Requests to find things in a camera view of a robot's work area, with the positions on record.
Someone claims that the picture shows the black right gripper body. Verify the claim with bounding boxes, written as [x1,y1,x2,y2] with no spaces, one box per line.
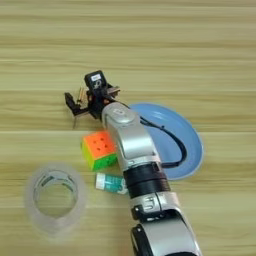
[88,85,121,121]

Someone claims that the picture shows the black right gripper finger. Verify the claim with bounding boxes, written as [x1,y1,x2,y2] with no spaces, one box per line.
[86,90,94,113]
[64,92,89,117]

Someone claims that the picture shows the colourful puzzle cube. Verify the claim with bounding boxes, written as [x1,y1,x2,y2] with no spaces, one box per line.
[80,130,118,172]

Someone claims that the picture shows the teal and white glue stick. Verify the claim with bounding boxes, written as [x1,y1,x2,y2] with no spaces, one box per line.
[95,172,129,195]

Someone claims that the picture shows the clear tape roll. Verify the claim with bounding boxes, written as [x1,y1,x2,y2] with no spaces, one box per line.
[23,162,88,238]

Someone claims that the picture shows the blue oval plate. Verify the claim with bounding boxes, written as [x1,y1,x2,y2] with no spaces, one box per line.
[128,102,205,181]

